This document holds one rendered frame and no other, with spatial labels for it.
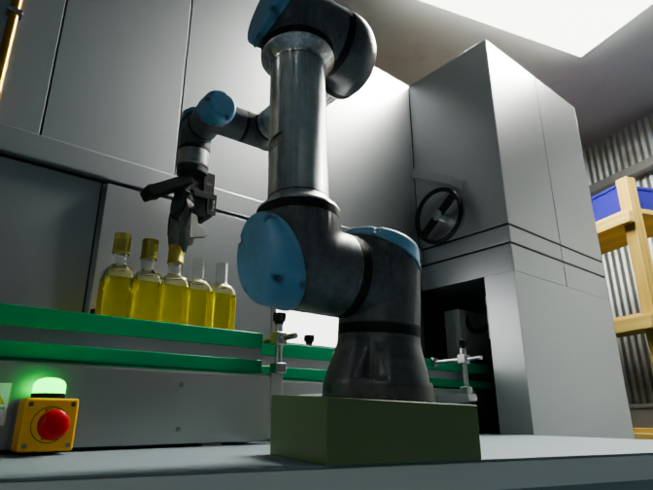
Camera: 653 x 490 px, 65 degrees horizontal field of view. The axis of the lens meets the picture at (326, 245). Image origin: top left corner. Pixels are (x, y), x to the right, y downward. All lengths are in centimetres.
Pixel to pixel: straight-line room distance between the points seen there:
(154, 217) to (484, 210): 108
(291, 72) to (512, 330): 116
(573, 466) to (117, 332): 73
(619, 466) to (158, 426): 71
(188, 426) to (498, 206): 124
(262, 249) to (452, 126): 150
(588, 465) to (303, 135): 58
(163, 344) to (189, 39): 97
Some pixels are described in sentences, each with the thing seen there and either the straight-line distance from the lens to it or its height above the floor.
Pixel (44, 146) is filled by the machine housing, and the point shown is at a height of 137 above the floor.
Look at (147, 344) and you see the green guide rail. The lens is 98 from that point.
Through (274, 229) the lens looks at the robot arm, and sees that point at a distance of 61.
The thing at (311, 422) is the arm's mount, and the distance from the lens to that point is 62.
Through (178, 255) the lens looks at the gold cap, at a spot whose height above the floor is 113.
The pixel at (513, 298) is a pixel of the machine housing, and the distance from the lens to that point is 171.
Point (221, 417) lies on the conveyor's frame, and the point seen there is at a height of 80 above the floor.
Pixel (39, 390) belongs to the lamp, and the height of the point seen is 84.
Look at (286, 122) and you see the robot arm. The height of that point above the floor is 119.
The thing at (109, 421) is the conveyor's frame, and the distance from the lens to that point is 94.
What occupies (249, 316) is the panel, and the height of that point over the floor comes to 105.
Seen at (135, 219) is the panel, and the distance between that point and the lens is 130.
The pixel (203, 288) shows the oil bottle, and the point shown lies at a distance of 117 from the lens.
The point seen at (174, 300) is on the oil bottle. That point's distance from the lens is 113.
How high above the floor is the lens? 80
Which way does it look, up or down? 19 degrees up
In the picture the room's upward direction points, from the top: straight up
